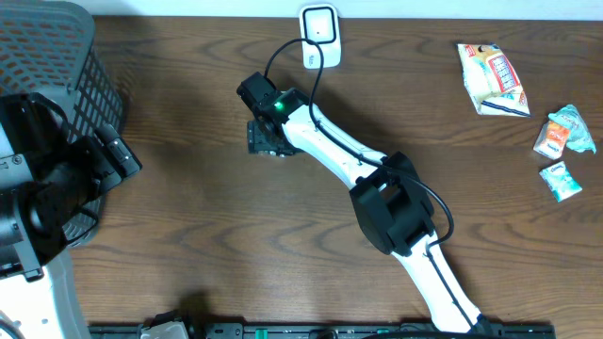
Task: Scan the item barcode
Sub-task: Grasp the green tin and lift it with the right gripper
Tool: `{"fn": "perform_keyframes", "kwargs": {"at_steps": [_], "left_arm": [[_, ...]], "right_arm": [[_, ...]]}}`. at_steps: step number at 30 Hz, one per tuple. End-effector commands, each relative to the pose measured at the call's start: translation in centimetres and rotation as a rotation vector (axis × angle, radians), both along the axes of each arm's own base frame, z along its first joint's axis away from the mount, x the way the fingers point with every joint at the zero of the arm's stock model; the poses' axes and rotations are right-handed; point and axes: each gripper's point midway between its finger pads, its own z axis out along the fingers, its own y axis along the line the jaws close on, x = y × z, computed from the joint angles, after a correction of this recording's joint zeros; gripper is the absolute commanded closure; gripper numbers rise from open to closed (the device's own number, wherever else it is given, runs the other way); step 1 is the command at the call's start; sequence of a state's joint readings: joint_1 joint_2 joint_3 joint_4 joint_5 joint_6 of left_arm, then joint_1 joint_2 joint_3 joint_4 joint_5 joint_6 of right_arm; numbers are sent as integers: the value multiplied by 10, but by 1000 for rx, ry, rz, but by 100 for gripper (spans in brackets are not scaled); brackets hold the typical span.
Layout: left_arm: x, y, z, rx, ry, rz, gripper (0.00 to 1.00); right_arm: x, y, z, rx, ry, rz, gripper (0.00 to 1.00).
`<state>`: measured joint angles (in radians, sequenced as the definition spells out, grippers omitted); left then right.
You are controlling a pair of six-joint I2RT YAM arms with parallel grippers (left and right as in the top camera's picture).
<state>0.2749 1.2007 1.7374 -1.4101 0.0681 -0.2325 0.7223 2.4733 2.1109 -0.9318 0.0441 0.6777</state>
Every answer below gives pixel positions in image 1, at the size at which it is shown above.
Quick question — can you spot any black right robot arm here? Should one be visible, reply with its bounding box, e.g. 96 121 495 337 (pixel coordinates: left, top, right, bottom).
236 73 491 334

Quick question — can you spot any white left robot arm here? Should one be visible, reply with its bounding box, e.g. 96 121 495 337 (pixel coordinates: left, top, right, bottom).
1 92 142 338

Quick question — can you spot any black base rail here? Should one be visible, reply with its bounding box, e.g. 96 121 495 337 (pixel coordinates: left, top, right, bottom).
88 321 557 339

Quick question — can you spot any grey plastic mesh basket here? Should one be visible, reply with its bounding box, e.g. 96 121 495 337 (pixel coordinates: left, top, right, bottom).
1 1 124 249

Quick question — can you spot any white barcode scanner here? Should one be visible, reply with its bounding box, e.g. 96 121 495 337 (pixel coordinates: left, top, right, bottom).
299 4 342 68

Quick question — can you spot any teal white drink carton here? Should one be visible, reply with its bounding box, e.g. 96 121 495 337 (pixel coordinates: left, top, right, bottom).
539 161 582 202

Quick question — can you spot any teal snack packet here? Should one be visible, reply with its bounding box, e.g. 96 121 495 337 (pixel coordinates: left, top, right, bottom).
548 105 596 153

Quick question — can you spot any white blue snack bag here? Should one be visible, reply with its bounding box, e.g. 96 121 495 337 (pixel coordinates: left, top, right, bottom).
457 43 530 118

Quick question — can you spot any orange juice carton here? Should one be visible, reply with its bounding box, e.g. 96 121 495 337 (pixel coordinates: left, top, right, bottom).
533 121 570 160

